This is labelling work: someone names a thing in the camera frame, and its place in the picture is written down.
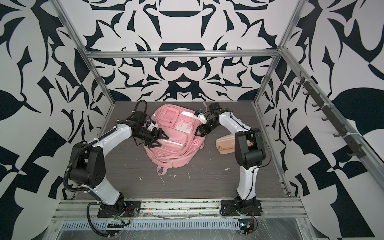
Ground pink student backpack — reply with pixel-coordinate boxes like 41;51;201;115
144;105;205;176

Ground peach pencil pouch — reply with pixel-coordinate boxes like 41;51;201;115
216;135;235;155

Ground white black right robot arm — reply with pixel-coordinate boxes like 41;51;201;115
194;103;267;217

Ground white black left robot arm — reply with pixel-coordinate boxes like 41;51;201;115
63;111;169;216

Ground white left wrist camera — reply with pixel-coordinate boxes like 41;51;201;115
147;121;158;132

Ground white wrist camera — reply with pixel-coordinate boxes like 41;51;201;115
147;121;158;132
194;110;208;124

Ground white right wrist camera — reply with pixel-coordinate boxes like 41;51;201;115
194;110;208;124

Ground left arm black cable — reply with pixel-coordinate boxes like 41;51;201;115
85;201;131;238

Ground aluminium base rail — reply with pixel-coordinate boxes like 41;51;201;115
50;198;308;234

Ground black wall hook rail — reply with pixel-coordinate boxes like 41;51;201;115
297;73;367;159

